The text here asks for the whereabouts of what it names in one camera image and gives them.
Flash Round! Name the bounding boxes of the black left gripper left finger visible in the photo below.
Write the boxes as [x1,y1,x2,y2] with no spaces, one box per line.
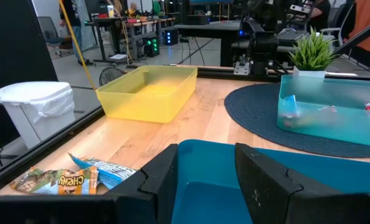
[107,143,179,224]

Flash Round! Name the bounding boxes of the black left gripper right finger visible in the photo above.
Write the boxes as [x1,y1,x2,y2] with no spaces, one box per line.
[234,143,370,224]

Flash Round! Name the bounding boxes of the blue orange granola bar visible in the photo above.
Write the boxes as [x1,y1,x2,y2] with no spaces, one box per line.
[68,152,138,190]

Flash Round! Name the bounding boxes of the blue plastic bin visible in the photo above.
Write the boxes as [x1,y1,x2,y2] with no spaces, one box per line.
[171,139,370,224]

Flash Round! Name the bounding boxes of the dark blue round placemat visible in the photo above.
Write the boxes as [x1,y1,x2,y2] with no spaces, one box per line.
[224,82,370,159]

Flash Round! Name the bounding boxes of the yellow translucent plastic bin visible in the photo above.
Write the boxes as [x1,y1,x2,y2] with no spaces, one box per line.
[95,64,199,124]

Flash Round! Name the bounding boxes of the teal translucent plastic bin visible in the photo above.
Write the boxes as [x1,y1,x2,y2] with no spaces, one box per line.
[277,74,370,149]

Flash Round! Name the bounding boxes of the black floor fan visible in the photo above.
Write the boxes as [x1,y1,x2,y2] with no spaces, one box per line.
[98,66,127,87]

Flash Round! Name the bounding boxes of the computer tower green lights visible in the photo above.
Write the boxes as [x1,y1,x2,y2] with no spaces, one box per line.
[142,36,161,58]

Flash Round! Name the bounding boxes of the green plant in white pot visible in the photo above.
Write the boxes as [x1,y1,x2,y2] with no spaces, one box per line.
[288,26,340,79]

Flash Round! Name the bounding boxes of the white trash bin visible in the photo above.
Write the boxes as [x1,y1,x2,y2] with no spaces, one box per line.
[0,81,76,150]

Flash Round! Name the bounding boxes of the computer tower blue lights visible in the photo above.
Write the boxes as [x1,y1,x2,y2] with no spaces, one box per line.
[164,27,179,46]

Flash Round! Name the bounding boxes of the black table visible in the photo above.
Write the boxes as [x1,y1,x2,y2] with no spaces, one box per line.
[174,20,247,68]

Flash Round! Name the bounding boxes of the black-legged work desk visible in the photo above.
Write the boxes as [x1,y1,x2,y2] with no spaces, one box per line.
[84,17,176,67]

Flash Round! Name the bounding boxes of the person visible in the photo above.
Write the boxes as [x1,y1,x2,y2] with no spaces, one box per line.
[125,1,140,18]
[308,0,332,32]
[59,0,94,67]

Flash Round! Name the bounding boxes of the grey office chair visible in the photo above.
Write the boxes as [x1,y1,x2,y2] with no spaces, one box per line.
[320,2,357,41]
[37,16,66,58]

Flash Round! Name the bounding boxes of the orange fabric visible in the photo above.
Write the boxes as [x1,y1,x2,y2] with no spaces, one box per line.
[348,0,370,53]

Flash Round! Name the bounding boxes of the black partition panel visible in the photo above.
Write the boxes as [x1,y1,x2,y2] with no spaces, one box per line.
[0,0,59,149]

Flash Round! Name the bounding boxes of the black aluminium table frame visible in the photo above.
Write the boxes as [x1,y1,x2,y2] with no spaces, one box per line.
[0,17,370,197]

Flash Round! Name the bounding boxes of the yellow hanging cable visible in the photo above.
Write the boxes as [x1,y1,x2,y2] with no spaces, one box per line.
[57,0,98,91]

